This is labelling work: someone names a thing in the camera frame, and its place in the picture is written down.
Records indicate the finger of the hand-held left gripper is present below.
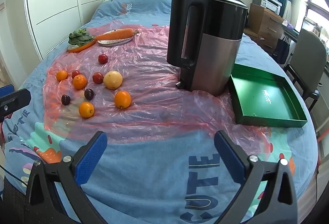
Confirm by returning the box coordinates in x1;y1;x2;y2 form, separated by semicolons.
0;88;32;122
0;84;14;97

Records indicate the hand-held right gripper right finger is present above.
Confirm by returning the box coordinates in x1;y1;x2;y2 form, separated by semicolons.
214;130;299;224

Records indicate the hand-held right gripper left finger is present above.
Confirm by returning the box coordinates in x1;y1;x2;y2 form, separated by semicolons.
25;131;114;224

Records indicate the green tray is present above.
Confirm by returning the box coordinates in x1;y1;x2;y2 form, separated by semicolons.
228;63;308;128

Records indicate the yellow grapefruit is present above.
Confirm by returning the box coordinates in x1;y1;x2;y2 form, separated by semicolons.
103;70;123;90

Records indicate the pink plastic sheet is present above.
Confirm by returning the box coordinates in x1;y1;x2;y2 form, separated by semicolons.
43;20;273;155

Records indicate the orange oval plate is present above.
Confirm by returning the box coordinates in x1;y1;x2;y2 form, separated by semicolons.
67;38;97;53

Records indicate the green leafy vegetable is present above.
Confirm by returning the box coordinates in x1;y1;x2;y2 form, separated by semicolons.
68;29;95;46

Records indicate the black mesh fabric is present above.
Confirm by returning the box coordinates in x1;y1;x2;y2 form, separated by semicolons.
0;175;27;224

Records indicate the black and steel electric kettle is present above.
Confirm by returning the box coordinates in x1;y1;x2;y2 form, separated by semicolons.
167;0;249;97

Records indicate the carrot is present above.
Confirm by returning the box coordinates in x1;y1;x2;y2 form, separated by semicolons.
96;29;140;41

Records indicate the dark blue tote bag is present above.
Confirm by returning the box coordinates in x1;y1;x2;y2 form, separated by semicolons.
272;36;291;65

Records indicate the grey chair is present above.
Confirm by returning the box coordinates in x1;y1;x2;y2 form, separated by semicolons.
284;29;328;111

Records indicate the wooden dresser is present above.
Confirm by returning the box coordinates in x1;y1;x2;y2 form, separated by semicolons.
247;3;286;53

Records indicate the glass desk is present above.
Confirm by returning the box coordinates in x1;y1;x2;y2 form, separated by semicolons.
283;22;301;39

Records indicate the white printer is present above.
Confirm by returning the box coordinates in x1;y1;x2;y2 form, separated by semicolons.
253;0;282;14

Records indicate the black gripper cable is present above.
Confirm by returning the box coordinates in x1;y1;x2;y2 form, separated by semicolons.
0;165;29;186

